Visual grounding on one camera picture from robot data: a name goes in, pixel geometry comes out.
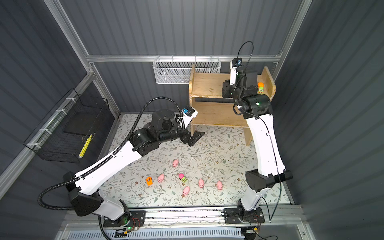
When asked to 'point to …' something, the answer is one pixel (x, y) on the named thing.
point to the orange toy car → (149, 180)
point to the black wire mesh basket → (65, 134)
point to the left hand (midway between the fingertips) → (198, 125)
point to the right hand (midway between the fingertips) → (230, 82)
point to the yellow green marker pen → (86, 144)
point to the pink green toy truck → (182, 177)
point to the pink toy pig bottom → (186, 190)
